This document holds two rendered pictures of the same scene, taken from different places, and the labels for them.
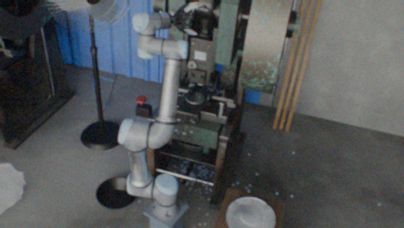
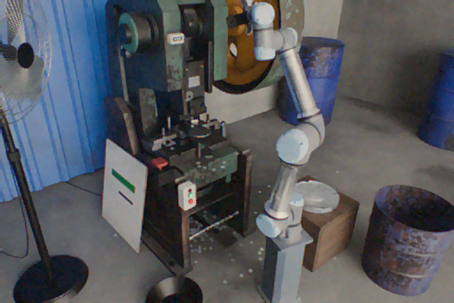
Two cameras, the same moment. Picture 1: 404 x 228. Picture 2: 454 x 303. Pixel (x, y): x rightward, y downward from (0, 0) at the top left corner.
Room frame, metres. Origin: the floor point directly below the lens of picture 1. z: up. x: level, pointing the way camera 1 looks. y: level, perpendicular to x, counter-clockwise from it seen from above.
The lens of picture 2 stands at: (0.77, 1.42, 1.65)
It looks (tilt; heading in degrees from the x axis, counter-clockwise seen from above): 29 degrees down; 305
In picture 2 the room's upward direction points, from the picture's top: 1 degrees clockwise
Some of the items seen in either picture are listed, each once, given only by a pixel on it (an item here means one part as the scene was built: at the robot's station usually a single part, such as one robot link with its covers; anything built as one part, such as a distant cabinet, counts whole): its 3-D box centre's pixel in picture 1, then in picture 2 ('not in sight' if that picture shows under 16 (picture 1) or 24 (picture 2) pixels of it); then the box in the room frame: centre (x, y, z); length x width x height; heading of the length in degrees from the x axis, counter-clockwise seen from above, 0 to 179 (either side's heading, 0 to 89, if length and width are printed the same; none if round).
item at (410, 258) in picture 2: not in sight; (404, 239); (0.82, -0.45, 0.24); 0.42 x 0.42 x 0.48
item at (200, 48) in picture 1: (201, 56); (189, 84); (2.01, 0.01, 1.04); 0.17 x 0.15 x 0.30; 167
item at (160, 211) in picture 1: (166, 203); (287, 224); (1.29, 0.13, 0.50); 0.15 x 0.15 x 0.10
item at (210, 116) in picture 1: (199, 101); (187, 141); (2.05, 0.00, 0.68); 0.45 x 0.30 x 0.06; 77
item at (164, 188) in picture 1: (165, 188); (289, 206); (1.29, 0.14, 0.62); 0.13 x 0.12 x 0.14; 85
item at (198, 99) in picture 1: (192, 110); (205, 144); (1.88, 0.04, 0.72); 0.25 x 0.14 x 0.14; 167
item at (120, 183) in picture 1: (117, 195); (175, 302); (1.70, 0.53, 0.04); 0.30 x 0.30 x 0.07
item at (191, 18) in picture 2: (206, 19); (183, 39); (2.05, 0.00, 1.27); 0.21 x 0.12 x 0.34; 167
